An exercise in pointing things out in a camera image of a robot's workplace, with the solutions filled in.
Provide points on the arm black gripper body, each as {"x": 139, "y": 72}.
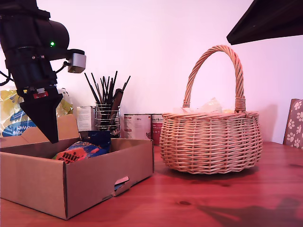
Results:
{"x": 33, "y": 71}

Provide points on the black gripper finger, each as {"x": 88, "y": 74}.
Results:
{"x": 59, "y": 98}
{"x": 46, "y": 116}

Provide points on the dark blue Easter egg bag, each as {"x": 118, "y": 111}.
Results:
{"x": 87, "y": 149}

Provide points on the brown cardboard box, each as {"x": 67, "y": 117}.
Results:
{"x": 94, "y": 170}

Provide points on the yellow blue paper towel pack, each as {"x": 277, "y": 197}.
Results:
{"x": 11, "y": 118}

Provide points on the thin black stick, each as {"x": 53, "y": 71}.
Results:
{"x": 126, "y": 83}
{"x": 92, "y": 88}
{"x": 97, "y": 88}
{"x": 113, "y": 85}

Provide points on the white printed carton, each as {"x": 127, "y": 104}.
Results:
{"x": 85, "y": 121}

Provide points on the white labelled tin can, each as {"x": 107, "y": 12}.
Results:
{"x": 137, "y": 126}

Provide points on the red labelled tin can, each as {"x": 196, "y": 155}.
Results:
{"x": 156, "y": 130}

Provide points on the pale yellow translucent bag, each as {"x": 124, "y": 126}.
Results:
{"x": 208, "y": 106}

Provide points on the small yellow bag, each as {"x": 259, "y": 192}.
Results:
{"x": 228, "y": 110}

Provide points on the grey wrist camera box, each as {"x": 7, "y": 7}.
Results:
{"x": 77, "y": 61}

